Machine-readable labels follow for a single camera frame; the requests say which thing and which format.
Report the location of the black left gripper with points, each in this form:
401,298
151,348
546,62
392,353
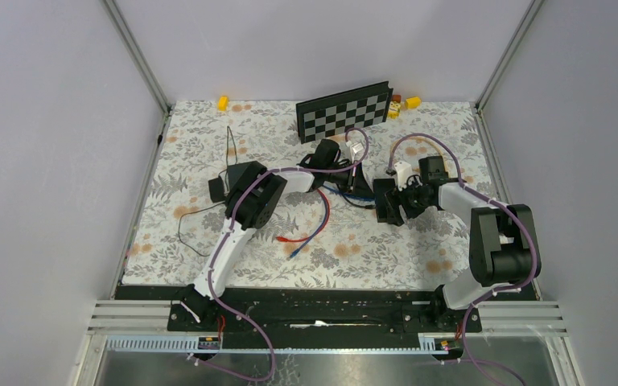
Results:
360,186

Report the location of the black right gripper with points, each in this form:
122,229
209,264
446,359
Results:
396,198

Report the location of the black ribbed network switch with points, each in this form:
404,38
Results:
386,205

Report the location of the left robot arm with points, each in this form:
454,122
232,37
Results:
249,206

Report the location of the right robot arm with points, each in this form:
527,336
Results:
503,250

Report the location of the floral patterned table mat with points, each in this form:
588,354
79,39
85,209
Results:
313,240

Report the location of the checkerboard calibration board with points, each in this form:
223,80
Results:
328,116

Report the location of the small toy figure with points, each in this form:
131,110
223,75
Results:
395,106

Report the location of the yellow block right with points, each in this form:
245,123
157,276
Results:
412,102

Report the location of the yellow block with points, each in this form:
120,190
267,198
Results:
223,103
412,102

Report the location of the yellow block left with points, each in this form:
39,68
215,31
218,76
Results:
223,103

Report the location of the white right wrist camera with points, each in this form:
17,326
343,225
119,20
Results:
403,171

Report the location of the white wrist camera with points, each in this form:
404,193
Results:
403,171
356,151

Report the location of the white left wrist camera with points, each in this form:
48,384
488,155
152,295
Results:
356,151

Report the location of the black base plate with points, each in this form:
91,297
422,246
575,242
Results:
258,318

